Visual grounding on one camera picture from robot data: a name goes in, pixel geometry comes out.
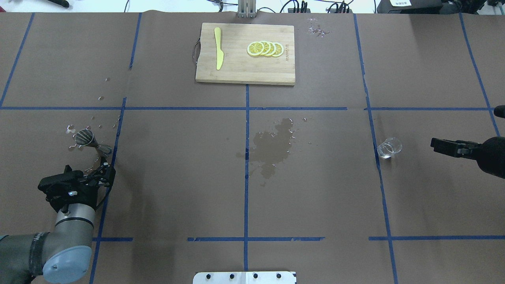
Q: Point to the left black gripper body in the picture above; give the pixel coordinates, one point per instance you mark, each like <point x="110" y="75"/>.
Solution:
<point x="84" y="190"/>

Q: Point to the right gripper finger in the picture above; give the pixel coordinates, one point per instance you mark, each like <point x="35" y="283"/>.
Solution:
<point x="440" y="143"/>
<point x="451" y="151"/>

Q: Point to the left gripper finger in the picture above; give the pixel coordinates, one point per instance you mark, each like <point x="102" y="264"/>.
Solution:
<point x="106" y="176"/>
<point x="104" y="166"/>

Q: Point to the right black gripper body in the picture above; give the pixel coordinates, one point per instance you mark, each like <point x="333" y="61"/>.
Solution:
<point x="491" y="153"/>

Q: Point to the clear glass beaker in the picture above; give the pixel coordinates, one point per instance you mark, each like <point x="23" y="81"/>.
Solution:
<point x="389" y="148"/>

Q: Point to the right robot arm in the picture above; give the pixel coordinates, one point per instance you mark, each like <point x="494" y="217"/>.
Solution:
<point x="489" y="155"/>

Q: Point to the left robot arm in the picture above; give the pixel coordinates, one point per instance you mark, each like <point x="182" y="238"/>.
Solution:
<point x="63" y="255"/>

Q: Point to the blue tape grid lines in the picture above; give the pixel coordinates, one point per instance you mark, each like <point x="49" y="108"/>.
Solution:
<point x="221" y="177"/>

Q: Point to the yellow plastic knife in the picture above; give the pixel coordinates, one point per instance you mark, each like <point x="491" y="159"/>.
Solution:
<point x="219" y="52"/>

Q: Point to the bamboo cutting board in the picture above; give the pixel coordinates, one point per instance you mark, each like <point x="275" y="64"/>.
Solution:
<point x="239" y="66"/>

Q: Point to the lemon slice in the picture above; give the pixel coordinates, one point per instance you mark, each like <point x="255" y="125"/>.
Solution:
<point x="279" y="50"/>
<point x="272" y="49"/>
<point x="255" y="48"/>
<point x="267" y="48"/>

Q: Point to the front lemon slice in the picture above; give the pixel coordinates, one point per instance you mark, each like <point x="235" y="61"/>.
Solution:
<point x="255" y="48"/>

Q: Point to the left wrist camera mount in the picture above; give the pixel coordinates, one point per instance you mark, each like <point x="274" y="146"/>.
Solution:
<point x="61" y="188"/>

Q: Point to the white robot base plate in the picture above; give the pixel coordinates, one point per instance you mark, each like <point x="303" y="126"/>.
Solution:
<point x="246" y="277"/>

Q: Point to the aluminium frame post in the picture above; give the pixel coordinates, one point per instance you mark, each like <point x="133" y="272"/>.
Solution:
<point x="247" y="9"/>

